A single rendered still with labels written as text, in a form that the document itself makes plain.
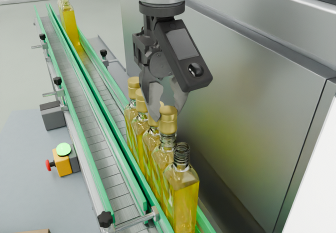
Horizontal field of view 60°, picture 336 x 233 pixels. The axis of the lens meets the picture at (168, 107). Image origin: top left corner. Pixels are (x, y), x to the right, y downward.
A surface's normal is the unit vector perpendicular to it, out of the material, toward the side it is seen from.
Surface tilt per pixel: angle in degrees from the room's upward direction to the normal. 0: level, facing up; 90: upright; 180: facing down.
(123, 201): 0
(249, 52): 90
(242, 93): 90
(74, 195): 0
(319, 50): 90
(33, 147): 0
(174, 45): 33
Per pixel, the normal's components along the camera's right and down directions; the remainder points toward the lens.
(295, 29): -0.90, 0.25
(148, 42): 0.00, -0.82
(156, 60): 0.43, 0.51
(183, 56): 0.26, -0.43
